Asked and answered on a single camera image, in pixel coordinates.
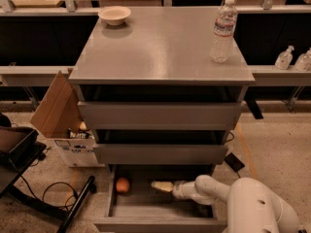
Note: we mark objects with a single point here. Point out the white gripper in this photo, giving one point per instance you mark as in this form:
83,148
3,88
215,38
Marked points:
180,188

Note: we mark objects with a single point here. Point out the orange fruit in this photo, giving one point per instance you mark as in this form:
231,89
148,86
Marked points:
122,185

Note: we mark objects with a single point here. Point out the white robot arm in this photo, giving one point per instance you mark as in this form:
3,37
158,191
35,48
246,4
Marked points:
251,206

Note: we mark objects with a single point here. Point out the grey bottom drawer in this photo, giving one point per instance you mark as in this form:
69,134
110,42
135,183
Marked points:
144,209

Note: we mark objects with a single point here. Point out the grey drawer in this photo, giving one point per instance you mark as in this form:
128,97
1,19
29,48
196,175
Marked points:
144,209
160,116
160,154

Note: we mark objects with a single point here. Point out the grey middle drawer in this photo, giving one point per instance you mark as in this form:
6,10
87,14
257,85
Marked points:
160,154

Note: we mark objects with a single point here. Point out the grey drawer cabinet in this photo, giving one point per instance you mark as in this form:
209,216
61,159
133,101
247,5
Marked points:
161,55

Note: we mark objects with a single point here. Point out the grey top drawer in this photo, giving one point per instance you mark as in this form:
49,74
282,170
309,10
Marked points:
160,116

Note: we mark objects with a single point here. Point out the black power adapter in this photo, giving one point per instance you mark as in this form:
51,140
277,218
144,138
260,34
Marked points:
234,163

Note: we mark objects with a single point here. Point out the open cardboard box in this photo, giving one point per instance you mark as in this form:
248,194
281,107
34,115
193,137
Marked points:
59,120

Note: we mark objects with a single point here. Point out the clear plastic water bottle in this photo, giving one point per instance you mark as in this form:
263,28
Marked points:
223,32

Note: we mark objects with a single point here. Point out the cream ceramic bowl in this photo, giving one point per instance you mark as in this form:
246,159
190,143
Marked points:
115,15

